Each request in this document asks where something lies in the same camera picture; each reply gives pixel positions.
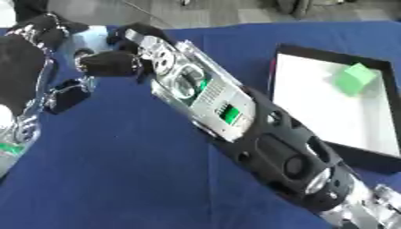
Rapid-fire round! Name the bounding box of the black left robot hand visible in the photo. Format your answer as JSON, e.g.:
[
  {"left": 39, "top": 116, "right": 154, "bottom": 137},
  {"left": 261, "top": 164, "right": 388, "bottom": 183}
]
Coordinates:
[{"left": 0, "top": 12, "right": 99, "bottom": 118}]

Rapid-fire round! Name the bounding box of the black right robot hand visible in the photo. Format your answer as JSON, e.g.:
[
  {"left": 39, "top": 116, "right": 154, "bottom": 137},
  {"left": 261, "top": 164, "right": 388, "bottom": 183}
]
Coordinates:
[{"left": 76, "top": 22, "right": 177, "bottom": 85}]

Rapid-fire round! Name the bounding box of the pale blue block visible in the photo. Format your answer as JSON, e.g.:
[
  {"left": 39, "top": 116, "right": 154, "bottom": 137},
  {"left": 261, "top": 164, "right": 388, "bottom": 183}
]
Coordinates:
[{"left": 65, "top": 25, "right": 115, "bottom": 55}]

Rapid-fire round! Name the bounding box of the black box with white inside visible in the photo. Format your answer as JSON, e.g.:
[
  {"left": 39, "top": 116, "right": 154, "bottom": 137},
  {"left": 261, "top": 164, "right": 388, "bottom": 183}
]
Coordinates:
[{"left": 266, "top": 43, "right": 401, "bottom": 174}]

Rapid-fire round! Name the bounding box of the dark chair base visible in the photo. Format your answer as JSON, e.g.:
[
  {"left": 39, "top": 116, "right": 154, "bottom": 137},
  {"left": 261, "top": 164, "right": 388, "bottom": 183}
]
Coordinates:
[{"left": 272, "top": 0, "right": 317, "bottom": 19}]

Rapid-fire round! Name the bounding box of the green cube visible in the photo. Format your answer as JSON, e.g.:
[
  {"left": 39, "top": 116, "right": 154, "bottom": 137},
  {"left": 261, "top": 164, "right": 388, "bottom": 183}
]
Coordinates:
[{"left": 332, "top": 62, "right": 380, "bottom": 98}]

